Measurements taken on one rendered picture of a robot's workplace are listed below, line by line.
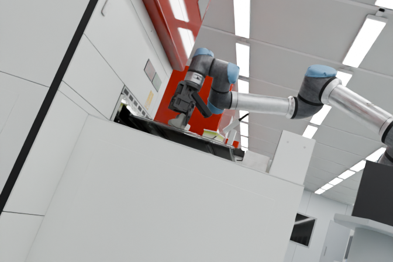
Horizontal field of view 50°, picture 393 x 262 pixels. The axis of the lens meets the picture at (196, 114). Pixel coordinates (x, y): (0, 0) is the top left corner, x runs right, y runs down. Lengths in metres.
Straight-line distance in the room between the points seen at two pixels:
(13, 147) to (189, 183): 0.44
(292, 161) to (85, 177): 0.57
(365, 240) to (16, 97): 1.09
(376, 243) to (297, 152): 0.42
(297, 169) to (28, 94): 0.72
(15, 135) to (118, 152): 0.27
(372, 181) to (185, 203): 0.65
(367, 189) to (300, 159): 0.34
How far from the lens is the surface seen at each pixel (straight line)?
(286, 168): 1.19
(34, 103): 1.08
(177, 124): 1.59
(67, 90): 1.10
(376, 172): 1.49
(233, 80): 1.64
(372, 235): 1.47
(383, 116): 1.64
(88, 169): 1.20
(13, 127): 1.09
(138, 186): 1.15
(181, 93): 1.61
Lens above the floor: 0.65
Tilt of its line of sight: 13 degrees up
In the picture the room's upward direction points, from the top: 20 degrees clockwise
